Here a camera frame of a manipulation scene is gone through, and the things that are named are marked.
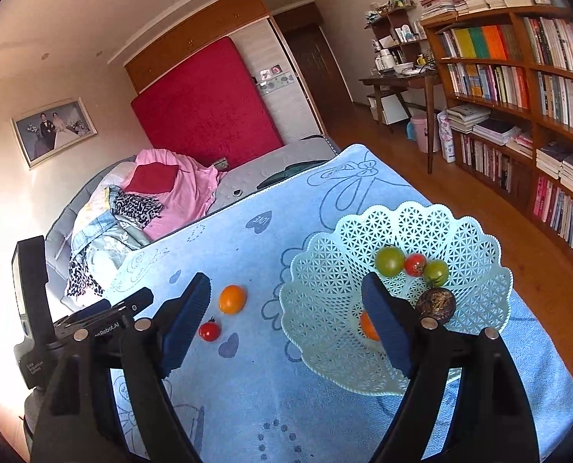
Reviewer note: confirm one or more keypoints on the red cushion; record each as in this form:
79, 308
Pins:
151, 176

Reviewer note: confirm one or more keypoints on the light blue lattice plastic basket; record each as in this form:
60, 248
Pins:
325, 299

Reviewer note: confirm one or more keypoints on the grey bed mattress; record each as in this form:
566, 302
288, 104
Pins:
277, 159

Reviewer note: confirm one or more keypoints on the wooden bookshelf with books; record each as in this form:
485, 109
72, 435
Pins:
532, 106

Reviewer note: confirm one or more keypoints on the green tomato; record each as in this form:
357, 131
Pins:
436, 272
389, 260

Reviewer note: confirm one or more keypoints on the white printed bag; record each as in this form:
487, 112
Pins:
448, 135

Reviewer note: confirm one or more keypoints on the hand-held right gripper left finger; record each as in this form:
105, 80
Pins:
190, 318

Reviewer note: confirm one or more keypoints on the pink waste bin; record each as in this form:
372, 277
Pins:
421, 130

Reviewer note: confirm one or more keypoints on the pale blue floral quilt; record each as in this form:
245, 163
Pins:
103, 236

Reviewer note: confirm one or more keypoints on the red upright mattress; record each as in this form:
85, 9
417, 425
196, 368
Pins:
204, 111

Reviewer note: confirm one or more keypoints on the small wooden desk shelf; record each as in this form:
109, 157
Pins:
392, 29

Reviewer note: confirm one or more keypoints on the yellowish oval orange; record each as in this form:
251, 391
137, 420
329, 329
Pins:
232, 299

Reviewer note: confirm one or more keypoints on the framed wall photo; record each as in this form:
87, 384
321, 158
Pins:
52, 130

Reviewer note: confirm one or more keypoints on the black white leopard cloth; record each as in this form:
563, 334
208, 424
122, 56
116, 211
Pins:
79, 277
137, 207

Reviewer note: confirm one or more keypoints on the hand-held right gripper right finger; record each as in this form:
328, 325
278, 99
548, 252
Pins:
385, 318

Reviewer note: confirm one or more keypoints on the small patterned box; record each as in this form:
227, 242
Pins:
220, 165

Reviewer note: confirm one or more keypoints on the wooden desk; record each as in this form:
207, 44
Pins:
402, 82

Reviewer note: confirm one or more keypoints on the dark green cloth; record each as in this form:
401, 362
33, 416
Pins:
286, 173

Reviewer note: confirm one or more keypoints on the white cabinet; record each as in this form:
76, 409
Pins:
387, 108

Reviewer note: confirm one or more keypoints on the brown wooden door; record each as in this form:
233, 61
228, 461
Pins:
315, 67

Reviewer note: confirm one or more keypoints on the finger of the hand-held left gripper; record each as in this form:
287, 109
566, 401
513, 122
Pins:
93, 307
130, 301

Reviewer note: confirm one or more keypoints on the red tomato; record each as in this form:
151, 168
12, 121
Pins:
209, 331
415, 264

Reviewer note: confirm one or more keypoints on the light blue printed blanket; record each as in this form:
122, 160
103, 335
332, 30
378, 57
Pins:
267, 395

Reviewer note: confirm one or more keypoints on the white wardrobe panel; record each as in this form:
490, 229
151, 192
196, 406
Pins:
277, 101

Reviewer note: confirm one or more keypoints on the pink cloth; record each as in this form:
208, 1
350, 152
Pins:
190, 188

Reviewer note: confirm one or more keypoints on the dark brown round fruit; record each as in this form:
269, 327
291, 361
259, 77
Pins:
436, 303

